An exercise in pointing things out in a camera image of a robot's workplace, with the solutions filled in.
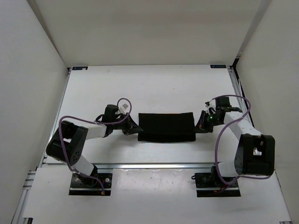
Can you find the aluminium front rail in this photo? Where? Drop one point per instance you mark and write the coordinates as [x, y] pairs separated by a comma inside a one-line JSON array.
[[152, 165]]

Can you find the blue corner label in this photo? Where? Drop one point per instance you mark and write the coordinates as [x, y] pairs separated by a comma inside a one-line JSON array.
[[217, 66], [79, 68]]

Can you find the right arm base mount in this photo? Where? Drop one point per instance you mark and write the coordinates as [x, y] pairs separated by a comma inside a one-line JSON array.
[[208, 184]]

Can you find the left blue corner label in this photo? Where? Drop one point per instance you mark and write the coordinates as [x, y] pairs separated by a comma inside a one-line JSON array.
[[79, 68]]

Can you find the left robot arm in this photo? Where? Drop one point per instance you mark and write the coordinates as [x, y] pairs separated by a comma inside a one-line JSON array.
[[68, 141]]

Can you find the right blue corner label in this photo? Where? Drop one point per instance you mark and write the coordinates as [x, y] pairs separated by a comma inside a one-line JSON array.
[[217, 66]]

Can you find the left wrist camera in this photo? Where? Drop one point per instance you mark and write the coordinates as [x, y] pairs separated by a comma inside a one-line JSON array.
[[124, 108]]

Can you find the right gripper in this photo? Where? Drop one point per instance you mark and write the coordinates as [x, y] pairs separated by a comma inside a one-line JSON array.
[[199, 128]]

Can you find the black skirt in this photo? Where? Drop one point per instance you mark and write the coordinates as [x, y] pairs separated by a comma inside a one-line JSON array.
[[166, 128]]

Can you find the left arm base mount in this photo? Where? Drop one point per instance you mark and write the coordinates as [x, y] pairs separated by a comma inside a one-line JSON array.
[[81, 186]]

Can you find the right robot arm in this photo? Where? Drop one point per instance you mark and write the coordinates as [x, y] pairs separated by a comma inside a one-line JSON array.
[[255, 154]]

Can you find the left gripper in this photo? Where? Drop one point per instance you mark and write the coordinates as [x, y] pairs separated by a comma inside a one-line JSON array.
[[131, 127]]

